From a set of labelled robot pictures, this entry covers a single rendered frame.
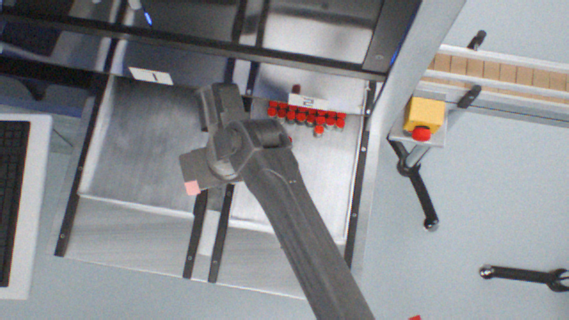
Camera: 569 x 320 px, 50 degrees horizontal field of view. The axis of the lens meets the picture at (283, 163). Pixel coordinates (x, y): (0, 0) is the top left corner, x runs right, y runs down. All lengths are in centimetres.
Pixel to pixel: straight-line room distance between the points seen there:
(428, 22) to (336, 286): 43
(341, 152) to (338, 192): 10
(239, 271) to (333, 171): 31
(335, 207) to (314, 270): 66
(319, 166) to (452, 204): 105
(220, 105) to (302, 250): 25
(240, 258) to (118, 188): 32
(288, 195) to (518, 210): 176
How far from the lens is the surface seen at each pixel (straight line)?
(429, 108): 132
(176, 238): 139
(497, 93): 149
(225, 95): 87
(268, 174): 77
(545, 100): 153
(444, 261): 233
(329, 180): 140
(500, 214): 242
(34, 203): 157
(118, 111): 148
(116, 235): 141
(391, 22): 97
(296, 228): 75
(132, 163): 144
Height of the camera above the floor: 224
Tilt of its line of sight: 75 degrees down
